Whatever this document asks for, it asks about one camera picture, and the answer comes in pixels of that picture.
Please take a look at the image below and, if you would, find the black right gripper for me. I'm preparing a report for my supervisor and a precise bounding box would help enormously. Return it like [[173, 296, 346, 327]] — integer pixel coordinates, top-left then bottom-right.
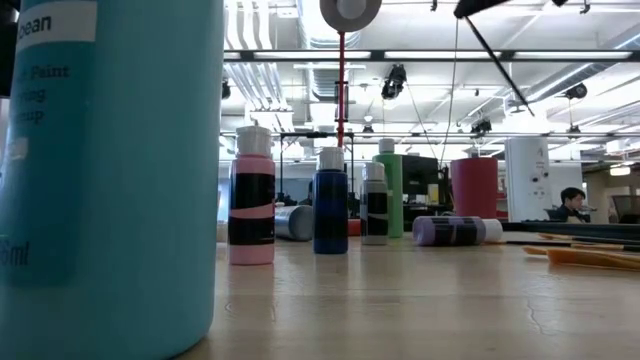
[[453, 0, 570, 19]]

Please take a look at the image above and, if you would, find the purple paint bottle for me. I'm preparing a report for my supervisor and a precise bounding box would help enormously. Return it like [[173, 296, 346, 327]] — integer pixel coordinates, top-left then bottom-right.
[[412, 215, 504, 247]]

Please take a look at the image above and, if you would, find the blue paint bottle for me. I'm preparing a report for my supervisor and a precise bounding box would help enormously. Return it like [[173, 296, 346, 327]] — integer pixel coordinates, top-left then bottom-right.
[[312, 146, 350, 255]]

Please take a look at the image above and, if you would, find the black table frame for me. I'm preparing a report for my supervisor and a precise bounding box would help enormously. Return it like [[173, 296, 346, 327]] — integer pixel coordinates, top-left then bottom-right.
[[501, 221, 640, 240]]

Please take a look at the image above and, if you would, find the pink paint bottle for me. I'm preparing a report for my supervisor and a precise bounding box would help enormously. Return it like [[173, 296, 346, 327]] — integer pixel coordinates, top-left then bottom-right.
[[228, 124, 277, 266]]

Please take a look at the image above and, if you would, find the dark grey large paint bottle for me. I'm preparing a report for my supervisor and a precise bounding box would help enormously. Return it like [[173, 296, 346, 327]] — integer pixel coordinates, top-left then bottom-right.
[[274, 204, 315, 243]]

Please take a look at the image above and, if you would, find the black background monitor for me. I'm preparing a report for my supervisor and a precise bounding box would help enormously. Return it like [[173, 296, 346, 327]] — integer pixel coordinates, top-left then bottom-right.
[[402, 154, 440, 196]]

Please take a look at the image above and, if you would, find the light grey paint bottle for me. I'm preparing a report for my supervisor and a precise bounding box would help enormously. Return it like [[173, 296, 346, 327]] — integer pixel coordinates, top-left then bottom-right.
[[359, 161, 390, 246]]

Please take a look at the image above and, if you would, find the person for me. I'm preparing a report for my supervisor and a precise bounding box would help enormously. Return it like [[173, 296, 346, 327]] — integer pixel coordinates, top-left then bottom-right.
[[548, 186, 592, 224]]

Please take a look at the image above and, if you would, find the green large paint bottle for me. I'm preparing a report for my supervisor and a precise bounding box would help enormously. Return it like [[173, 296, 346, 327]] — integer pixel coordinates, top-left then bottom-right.
[[372, 138, 405, 239]]

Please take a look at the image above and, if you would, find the red plastic cup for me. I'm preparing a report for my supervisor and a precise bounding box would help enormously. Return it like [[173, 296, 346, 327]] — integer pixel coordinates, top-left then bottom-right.
[[449, 157, 500, 220]]

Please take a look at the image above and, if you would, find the teal large paint bottle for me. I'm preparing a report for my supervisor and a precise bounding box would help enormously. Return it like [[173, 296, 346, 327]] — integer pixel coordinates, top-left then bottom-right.
[[0, 0, 225, 360]]

